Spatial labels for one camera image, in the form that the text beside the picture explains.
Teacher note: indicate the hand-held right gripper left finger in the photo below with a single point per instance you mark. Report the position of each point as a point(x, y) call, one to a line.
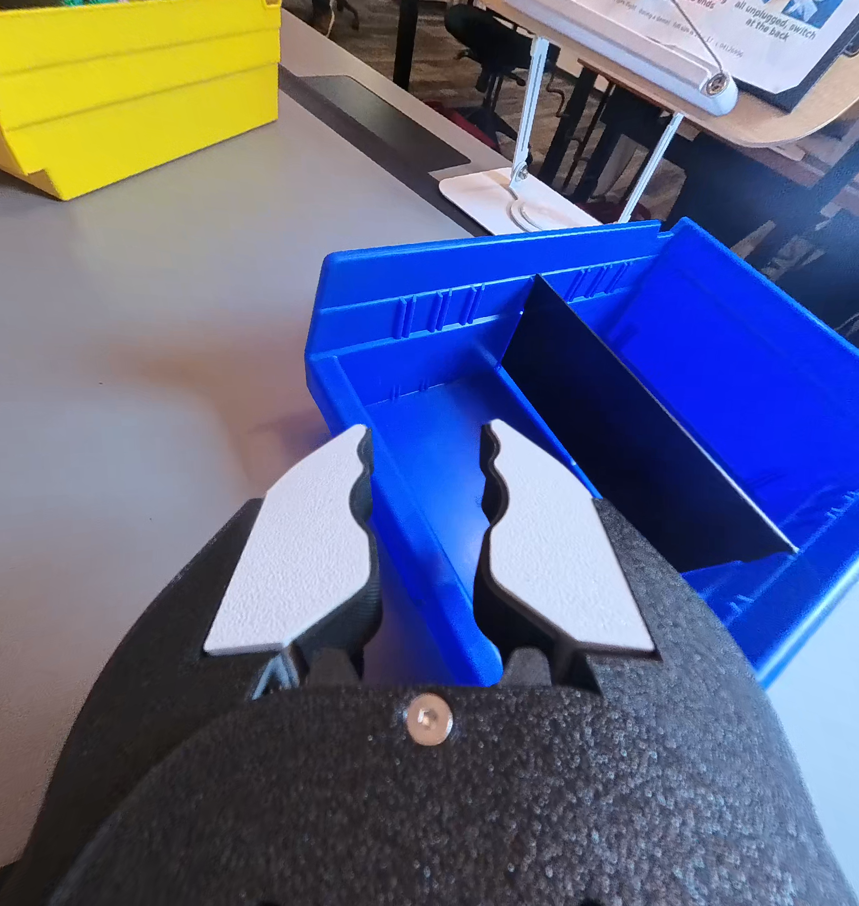
point(295, 552)

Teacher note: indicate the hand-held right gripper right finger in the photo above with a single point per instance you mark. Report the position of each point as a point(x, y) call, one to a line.
point(560, 552)

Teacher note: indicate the blue plastic storage bin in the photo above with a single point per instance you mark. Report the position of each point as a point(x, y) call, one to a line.
point(720, 368)

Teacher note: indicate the black bin divider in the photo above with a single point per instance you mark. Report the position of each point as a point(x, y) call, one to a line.
point(613, 439)

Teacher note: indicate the white board at table edge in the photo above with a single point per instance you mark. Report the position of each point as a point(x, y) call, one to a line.
point(486, 195)

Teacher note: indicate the yellow plastic storage bin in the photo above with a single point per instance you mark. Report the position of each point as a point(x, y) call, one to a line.
point(118, 92)

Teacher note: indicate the black office chair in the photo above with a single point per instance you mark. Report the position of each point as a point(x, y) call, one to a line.
point(482, 35)

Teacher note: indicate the printed paper sheet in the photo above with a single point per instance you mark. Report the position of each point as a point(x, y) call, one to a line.
point(812, 56)

